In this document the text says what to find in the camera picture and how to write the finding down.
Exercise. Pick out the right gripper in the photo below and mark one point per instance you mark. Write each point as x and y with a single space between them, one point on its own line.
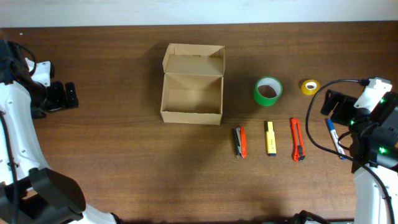
345 103

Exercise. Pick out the orange black stapler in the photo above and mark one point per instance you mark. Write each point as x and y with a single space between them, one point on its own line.
240 143

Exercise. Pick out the yellow highlighter pen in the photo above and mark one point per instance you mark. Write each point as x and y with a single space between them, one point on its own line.
270 135

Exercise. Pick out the blue white marker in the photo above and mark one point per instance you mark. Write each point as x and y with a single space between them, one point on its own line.
334 136

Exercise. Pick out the yellow tape roll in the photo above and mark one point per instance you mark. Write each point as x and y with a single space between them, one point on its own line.
310 87

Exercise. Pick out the orange utility knife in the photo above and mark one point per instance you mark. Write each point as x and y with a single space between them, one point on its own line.
299 149

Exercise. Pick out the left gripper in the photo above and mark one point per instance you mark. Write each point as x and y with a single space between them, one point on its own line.
59 98

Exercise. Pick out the green tape roll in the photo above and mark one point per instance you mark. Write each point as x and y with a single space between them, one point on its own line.
267 91

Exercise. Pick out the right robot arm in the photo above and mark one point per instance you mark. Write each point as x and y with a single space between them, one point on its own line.
374 135

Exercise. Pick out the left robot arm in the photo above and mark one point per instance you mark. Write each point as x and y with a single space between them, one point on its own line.
32 192

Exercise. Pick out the brown cardboard box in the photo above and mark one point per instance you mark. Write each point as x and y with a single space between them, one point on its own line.
193 84

